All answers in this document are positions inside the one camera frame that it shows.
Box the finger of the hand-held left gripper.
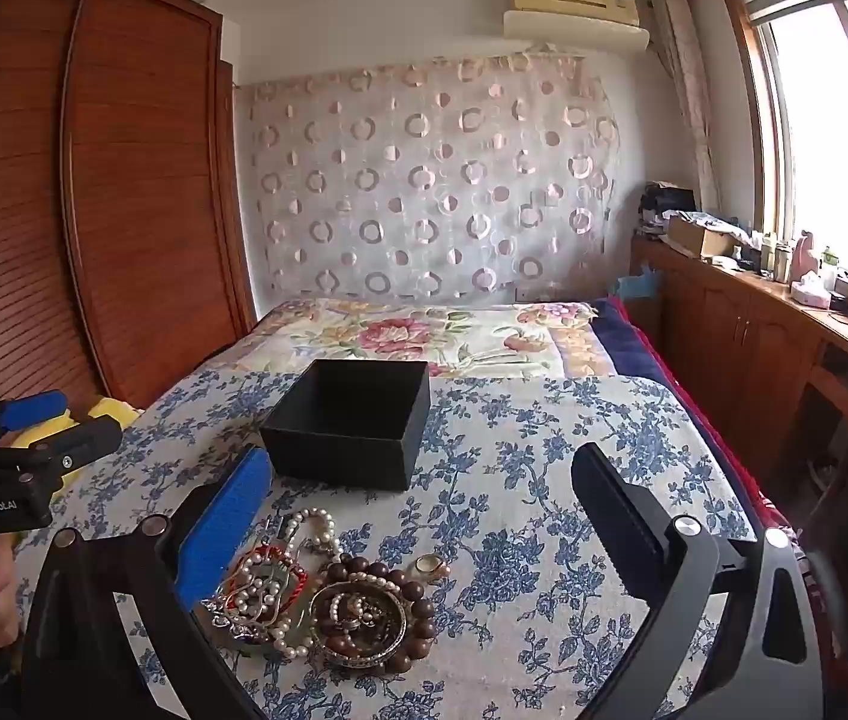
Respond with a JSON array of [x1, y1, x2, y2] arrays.
[[0, 388, 70, 460], [0, 418, 125, 497]]

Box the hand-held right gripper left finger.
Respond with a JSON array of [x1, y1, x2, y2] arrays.
[[15, 444, 275, 720]]

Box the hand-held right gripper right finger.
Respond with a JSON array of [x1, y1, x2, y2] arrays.
[[571, 442, 826, 720]]

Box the silver chain bracelet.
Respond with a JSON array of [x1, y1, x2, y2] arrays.
[[203, 598, 246, 635]]

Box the red cord bracelet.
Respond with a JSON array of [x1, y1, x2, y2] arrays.
[[221, 544, 310, 616]]

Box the white pearl necklace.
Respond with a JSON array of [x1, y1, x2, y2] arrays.
[[233, 508, 342, 657]]

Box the black cardboard box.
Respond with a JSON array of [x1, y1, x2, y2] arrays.
[[259, 358, 431, 492]]

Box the brown wooden bead bracelet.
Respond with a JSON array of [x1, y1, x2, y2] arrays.
[[310, 553, 436, 672]]

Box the ornate dark metal bangle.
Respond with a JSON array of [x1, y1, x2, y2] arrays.
[[311, 586, 410, 670]]

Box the yellow plush toy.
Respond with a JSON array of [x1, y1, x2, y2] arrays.
[[8, 397, 144, 497]]

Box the blue floral blanket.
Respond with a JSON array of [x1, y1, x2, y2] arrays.
[[15, 367, 770, 720]]

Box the red and navy quilt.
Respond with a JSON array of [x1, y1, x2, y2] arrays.
[[595, 297, 800, 541]]

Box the wooden wardrobe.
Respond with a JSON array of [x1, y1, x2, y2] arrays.
[[0, 0, 258, 421]]

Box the wooden cabinet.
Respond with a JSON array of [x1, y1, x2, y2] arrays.
[[630, 236, 848, 466]]

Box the blue bag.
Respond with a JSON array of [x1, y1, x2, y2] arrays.
[[615, 264, 665, 302]]

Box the pink floral bedsheet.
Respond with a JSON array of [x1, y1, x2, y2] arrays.
[[199, 298, 605, 380]]

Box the brown cardboard box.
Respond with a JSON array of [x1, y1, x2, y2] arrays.
[[665, 214, 737, 260]]

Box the pink tissue box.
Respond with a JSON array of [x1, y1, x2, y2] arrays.
[[790, 277, 834, 309]]

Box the pile of dark clothes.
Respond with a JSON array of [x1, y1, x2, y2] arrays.
[[637, 181, 697, 233]]

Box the pink figurine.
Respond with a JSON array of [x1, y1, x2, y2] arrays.
[[791, 231, 823, 286]]

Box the patterned headboard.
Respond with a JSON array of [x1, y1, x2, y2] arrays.
[[236, 52, 620, 308]]

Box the floral window curtain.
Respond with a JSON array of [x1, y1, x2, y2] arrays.
[[651, 0, 719, 212]]

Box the window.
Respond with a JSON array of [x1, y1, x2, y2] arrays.
[[720, 0, 848, 293]]

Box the white air deflector shelf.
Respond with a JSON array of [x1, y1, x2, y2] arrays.
[[503, 9, 651, 56]]

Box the beige air conditioner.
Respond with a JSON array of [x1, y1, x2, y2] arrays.
[[510, 0, 641, 32]]

